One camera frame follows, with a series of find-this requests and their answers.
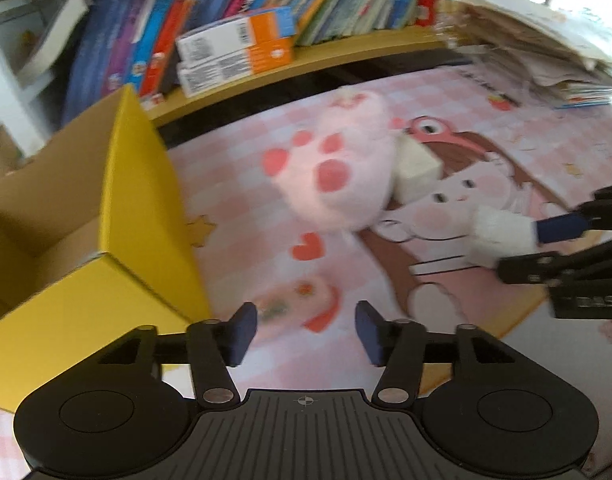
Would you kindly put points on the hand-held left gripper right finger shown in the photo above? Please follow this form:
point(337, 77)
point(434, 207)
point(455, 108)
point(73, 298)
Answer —
point(368, 332)

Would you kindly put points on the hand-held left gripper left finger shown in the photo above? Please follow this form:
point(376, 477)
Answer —
point(243, 332)

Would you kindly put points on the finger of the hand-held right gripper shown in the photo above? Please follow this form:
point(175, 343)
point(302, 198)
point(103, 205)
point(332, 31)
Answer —
point(561, 227)
point(536, 267)

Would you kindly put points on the white foam block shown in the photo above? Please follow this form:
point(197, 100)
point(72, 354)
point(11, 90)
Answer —
point(418, 167)

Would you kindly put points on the pink plush toy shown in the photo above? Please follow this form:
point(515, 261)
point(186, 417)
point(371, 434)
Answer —
point(336, 175)

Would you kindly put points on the yellow cardboard box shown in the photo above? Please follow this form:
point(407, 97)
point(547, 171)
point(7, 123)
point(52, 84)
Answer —
point(146, 185)

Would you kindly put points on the pink printed desk mat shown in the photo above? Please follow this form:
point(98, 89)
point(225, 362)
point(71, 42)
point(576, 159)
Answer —
point(461, 105)

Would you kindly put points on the pile of papers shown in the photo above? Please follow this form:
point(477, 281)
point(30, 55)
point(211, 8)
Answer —
point(536, 40)

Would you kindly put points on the wooden bookshelf with white posts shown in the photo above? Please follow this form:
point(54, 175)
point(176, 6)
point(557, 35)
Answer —
point(336, 55)

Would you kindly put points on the thick paperback book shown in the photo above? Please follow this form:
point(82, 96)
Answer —
point(46, 40)

